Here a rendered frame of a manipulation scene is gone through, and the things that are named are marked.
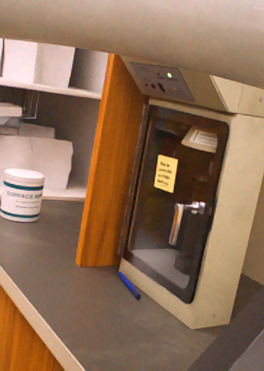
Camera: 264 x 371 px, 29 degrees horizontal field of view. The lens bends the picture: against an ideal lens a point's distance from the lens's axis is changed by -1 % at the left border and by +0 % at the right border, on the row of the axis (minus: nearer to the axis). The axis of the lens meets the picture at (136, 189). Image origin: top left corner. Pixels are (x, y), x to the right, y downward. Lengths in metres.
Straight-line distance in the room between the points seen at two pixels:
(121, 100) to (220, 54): 1.00
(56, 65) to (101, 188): 1.08
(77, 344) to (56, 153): 1.39
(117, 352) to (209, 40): 0.77
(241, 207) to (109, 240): 0.43
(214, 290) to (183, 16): 0.89
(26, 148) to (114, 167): 0.92
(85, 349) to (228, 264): 0.36
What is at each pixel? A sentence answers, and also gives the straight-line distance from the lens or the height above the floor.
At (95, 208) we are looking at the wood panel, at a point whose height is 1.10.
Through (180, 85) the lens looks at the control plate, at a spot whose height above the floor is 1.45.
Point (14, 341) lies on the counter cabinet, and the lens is 1.35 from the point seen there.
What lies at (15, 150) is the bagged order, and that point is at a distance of 2.22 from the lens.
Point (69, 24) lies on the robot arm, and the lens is 0.35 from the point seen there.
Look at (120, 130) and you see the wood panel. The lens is 1.34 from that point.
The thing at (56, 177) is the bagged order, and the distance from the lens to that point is 2.31.
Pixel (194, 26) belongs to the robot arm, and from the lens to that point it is 0.33.
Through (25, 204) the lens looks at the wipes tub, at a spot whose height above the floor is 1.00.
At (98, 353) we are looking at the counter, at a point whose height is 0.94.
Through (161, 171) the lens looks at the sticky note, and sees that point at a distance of 1.22.
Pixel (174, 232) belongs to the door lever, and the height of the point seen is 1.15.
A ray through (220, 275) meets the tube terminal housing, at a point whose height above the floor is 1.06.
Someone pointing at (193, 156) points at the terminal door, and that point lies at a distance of 1.13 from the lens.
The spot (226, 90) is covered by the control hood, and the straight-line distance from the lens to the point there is 1.03.
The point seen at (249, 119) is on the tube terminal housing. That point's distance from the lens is 1.08.
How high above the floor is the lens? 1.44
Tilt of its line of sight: 12 degrees down
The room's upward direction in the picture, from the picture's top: 10 degrees clockwise
